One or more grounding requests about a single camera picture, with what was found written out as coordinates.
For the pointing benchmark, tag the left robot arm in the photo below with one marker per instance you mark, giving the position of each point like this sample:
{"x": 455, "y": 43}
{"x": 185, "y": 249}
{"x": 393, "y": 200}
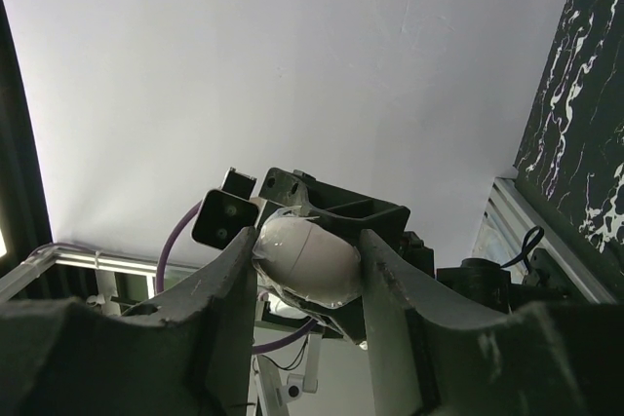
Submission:
{"x": 502, "y": 287}

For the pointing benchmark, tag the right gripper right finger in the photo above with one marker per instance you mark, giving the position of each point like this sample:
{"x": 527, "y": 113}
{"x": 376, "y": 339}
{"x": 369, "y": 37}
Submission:
{"x": 435, "y": 352}

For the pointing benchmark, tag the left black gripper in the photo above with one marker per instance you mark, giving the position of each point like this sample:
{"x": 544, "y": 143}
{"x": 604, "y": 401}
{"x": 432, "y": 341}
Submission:
{"x": 346, "y": 214}

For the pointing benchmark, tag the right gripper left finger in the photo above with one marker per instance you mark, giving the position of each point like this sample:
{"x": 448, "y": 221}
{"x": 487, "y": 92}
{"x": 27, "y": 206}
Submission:
{"x": 186, "y": 351}

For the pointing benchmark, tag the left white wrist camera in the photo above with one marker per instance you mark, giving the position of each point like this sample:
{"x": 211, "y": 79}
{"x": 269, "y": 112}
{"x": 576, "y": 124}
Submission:
{"x": 225, "y": 211}

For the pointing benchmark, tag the white earbuds charging case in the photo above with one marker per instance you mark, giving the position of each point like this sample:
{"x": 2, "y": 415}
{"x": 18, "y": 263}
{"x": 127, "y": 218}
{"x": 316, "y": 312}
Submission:
{"x": 296, "y": 255}

